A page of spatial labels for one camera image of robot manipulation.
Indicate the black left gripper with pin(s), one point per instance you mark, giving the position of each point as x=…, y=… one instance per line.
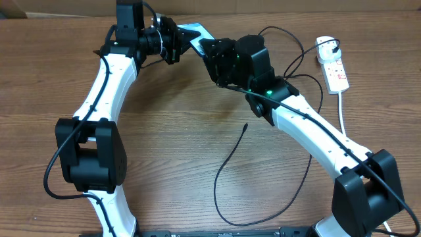
x=177, y=37

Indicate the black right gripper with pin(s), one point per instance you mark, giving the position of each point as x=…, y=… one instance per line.
x=218, y=56

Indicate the dark blue smartphone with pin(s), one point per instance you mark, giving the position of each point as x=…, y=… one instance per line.
x=205, y=34

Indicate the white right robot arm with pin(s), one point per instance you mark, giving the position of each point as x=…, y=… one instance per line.
x=367, y=186

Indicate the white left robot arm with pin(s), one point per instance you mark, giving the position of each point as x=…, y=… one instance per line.
x=89, y=147

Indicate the white charger plug adapter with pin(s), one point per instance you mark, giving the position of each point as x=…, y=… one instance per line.
x=327, y=49

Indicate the white power strip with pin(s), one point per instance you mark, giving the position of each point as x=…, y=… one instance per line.
x=335, y=77

